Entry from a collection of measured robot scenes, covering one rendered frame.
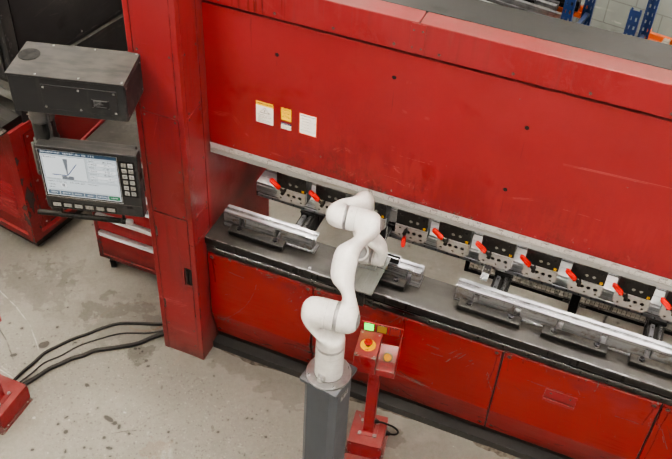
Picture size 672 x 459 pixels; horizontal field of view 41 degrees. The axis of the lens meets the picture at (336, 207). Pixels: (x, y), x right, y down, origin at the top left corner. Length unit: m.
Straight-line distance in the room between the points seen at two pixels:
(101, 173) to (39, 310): 1.69
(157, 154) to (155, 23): 0.70
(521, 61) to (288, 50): 0.98
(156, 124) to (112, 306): 1.69
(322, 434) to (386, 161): 1.22
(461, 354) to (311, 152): 1.22
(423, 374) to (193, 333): 1.29
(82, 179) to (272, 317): 1.30
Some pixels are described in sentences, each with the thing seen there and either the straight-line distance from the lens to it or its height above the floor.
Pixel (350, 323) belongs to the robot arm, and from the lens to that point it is 3.51.
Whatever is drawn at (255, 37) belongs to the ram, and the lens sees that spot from 3.86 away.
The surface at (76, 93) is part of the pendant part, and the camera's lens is 3.87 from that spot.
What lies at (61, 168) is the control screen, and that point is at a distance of 4.13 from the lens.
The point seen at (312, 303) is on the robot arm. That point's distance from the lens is 3.53.
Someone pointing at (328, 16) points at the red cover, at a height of 2.23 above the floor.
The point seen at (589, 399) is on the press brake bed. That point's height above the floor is 0.64.
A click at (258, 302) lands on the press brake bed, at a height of 0.52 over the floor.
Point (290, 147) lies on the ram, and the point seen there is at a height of 1.51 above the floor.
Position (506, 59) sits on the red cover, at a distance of 3.47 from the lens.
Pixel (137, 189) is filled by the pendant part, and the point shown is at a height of 1.41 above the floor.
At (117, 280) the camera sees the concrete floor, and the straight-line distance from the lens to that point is 5.66.
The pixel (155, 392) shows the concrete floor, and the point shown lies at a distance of 5.08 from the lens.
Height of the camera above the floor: 4.04
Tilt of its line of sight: 42 degrees down
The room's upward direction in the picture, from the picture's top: 3 degrees clockwise
